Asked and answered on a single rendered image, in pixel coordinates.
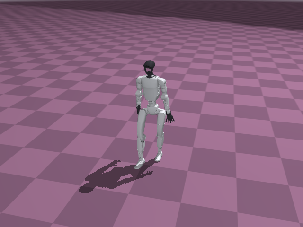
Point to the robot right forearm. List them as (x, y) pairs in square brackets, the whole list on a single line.
[(138, 101)]

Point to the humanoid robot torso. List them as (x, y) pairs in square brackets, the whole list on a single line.
[(151, 92)]

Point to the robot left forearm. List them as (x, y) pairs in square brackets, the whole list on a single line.
[(166, 104)]

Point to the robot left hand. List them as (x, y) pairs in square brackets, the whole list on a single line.
[(169, 117)]

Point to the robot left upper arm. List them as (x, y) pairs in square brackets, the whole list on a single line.
[(162, 83)]

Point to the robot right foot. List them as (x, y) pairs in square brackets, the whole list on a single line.
[(139, 164)]

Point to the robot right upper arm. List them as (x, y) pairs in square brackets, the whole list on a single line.
[(139, 86)]

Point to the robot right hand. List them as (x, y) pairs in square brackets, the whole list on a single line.
[(138, 109)]

